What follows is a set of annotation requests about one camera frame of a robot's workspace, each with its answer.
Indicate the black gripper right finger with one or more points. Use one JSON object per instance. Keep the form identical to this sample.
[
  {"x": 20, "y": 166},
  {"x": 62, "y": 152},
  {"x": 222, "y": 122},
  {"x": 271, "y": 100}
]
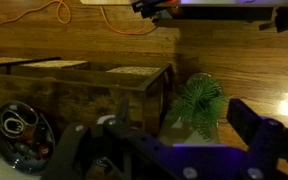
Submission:
[{"x": 264, "y": 143}]

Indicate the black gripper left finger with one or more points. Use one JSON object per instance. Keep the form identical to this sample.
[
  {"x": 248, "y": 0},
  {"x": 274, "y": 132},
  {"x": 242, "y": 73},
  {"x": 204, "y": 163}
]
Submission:
[{"x": 84, "y": 150}]

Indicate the dark wooden console table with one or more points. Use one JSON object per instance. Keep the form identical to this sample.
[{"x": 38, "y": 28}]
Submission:
[{"x": 67, "y": 96}]

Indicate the dark glass dish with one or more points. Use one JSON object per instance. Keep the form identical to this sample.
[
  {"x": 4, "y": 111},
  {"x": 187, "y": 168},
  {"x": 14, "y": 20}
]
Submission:
[{"x": 27, "y": 153}]

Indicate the green potted plant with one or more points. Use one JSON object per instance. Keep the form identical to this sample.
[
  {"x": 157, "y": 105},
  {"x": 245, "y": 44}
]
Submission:
[{"x": 200, "y": 103}]

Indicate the white plant pot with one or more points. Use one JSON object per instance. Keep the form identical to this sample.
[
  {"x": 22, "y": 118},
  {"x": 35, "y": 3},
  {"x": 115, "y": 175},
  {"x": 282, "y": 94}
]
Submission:
[{"x": 180, "y": 133}]

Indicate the black clamp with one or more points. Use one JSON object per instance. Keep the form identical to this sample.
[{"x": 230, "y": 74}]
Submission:
[
  {"x": 150, "y": 8},
  {"x": 284, "y": 20}
]

